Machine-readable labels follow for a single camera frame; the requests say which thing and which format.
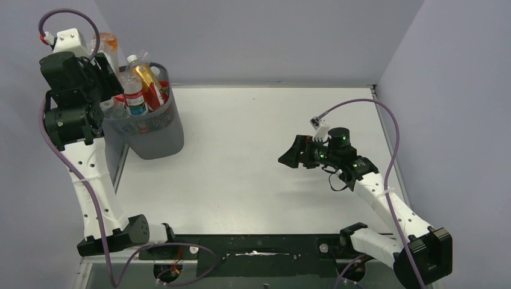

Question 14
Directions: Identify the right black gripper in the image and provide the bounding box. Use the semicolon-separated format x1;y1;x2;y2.
278;135;339;169

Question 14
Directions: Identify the orange tinted bottle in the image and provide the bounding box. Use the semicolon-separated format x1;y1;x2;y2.
98;32;120;76

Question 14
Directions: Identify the clear bottle red teal label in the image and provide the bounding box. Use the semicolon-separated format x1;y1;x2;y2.
119;71;149;117

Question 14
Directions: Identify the clear unlabelled bottle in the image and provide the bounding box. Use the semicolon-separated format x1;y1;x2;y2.
134;49;151;64

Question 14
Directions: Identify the brown tea bottle red base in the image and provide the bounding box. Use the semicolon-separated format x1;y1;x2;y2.
127;54;169;111

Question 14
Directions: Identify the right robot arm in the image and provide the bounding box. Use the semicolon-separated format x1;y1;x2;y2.
278;128;453;288

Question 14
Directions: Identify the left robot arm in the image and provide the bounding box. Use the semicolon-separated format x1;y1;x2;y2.
39;52;175;256

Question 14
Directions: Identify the grey mesh waste bin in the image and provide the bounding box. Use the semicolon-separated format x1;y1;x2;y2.
102;62;184;160

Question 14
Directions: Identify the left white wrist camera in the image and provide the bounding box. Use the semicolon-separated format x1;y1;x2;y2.
40;28;90;57

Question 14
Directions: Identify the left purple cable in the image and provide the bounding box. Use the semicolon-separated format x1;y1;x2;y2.
37;8;219;288

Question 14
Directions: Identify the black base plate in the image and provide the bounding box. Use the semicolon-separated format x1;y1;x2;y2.
139;234;358;278

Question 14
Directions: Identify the aluminium frame rail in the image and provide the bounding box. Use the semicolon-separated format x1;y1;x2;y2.
81;235;440;264

